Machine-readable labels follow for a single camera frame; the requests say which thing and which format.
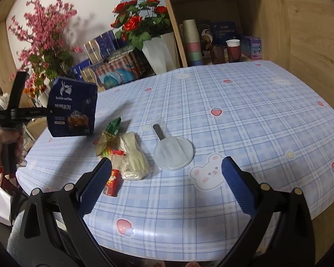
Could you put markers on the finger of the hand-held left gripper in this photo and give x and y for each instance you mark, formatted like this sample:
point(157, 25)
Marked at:
point(39, 113)

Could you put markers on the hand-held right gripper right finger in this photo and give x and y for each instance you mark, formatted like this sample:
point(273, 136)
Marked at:
point(238, 186)

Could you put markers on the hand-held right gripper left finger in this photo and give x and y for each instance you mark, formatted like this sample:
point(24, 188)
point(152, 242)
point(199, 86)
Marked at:
point(96, 183)

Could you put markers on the red snack packet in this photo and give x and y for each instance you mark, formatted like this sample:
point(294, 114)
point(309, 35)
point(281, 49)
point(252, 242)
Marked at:
point(112, 183)

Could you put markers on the dark blue coffee box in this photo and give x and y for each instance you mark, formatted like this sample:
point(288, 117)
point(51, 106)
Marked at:
point(72, 103)

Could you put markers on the cream plastic wrapper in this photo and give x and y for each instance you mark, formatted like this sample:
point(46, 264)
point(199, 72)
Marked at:
point(133, 161)

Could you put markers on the clear plastic lid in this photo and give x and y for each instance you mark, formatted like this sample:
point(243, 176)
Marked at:
point(174, 153)

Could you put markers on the white standing fan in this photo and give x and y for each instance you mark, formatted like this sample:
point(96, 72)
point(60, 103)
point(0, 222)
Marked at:
point(0, 103)

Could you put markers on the orange flowers white ribbed vase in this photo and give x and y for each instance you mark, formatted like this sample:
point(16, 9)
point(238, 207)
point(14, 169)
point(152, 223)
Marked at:
point(41, 94)

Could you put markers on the green snack packet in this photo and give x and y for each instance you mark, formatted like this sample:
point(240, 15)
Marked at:
point(112, 129)

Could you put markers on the blue and white box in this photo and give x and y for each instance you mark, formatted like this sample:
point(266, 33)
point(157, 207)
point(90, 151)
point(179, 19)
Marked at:
point(79, 69)

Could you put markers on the narrow wooden shelf unit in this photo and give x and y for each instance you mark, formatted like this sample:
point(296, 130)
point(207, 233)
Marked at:
point(0, 41)

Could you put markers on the pink blossom flower arrangement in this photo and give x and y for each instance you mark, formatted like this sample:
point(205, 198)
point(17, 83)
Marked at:
point(47, 33)

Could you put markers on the upright gold blue gift box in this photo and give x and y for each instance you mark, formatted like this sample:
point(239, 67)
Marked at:
point(100, 47)

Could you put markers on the pink drink can pack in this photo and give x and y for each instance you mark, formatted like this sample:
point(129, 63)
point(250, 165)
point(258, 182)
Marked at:
point(122, 72)

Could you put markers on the light blue fleece clothing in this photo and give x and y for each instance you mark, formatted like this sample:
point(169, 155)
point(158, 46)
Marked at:
point(15, 236)

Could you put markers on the red rose plant white pot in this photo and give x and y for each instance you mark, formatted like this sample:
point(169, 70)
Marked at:
point(156, 55)

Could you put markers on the red paper cup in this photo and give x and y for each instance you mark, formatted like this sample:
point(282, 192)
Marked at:
point(233, 52)

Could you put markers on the small purple box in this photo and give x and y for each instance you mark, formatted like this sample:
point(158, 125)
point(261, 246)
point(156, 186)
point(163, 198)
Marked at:
point(252, 48)

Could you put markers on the stack of coloured paper cups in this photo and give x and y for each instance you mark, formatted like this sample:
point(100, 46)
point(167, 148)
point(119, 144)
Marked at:
point(193, 41)

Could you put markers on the dark blue printed box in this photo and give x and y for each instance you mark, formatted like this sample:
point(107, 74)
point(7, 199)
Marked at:
point(222, 32)

